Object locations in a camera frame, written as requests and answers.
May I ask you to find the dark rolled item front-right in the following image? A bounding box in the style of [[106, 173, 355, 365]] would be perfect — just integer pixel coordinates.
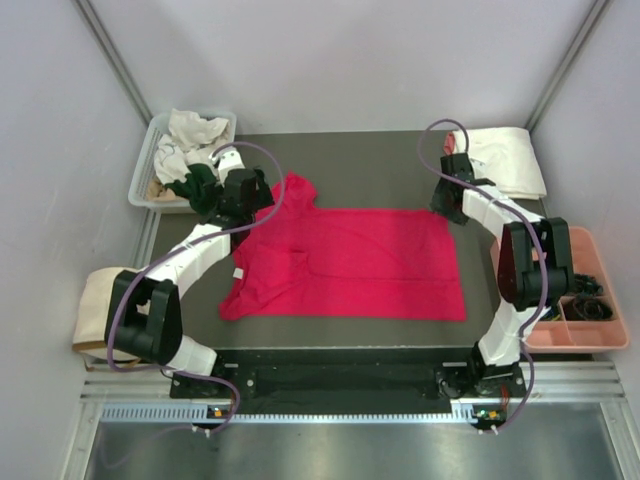
[[563, 297, 613, 321]]

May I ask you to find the dark rolled item front-left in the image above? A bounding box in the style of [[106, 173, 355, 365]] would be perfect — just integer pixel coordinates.
[[540, 306, 561, 322]]

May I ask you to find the tan shirt in basket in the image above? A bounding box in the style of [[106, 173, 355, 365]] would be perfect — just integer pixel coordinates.
[[145, 179, 188, 203]]

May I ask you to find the white printed crumpled shirt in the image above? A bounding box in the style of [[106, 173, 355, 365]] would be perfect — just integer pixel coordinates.
[[154, 135, 219, 185]]

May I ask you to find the cream fabric bear bag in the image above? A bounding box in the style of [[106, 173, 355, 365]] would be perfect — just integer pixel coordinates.
[[72, 267, 138, 372]]

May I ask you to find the white plastic laundry basket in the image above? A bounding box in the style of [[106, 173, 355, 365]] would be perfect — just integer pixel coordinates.
[[128, 109, 237, 213]]

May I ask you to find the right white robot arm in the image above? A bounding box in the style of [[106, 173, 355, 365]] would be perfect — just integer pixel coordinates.
[[430, 153, 575, 396]]

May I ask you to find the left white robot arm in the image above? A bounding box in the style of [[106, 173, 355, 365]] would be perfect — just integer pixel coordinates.
[[104, 168, 276, 397]]

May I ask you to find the dark green shirt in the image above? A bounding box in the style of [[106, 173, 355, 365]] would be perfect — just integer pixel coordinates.
[[165, 163, 223, 216]]

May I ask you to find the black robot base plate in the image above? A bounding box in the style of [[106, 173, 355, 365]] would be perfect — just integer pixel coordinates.
[[169, 347, 526, 415]]

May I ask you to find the dark rolled item back-right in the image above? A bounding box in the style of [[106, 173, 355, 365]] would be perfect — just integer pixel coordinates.
[[571, 273, 604, 297]]

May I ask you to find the pink divided plastic tray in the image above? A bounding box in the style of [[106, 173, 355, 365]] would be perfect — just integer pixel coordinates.
[[490, 225, 630, 354]]

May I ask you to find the folded pink t-shirt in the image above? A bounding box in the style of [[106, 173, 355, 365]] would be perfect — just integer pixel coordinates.
[[443, 132, 457, 156]]

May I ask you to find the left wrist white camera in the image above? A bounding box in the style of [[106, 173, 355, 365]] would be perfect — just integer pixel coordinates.
[[209, 148, 245, 183]]

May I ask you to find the folded cream t-shirt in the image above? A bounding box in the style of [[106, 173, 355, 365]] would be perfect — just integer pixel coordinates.
[[468, 127, 547, 200]]

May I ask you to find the cream crumpled shirt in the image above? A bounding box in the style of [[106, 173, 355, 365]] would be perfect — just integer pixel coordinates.
[[168, 109, 231, 152]]

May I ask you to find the grey slotted cable duct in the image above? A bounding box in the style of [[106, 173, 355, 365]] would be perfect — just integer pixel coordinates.
[[101, 403, 477, 425]]

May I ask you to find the red t-shirt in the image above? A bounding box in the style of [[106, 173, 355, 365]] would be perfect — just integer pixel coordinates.
[[219, 173, 467, 322]]

